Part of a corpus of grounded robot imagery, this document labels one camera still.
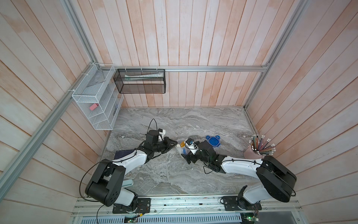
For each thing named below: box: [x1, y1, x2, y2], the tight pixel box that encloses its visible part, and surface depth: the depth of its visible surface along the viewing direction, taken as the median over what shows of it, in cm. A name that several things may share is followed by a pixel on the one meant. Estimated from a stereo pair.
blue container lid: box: [205, 135, 221, 147], surface depth 103 cm
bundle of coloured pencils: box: [248, 134, 277, 156], surface depth 86 cm
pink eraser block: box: [89, 103, 99, 112], surface depth 84 cm
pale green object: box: [122, 179, 134, 188], surface depth 80 cm
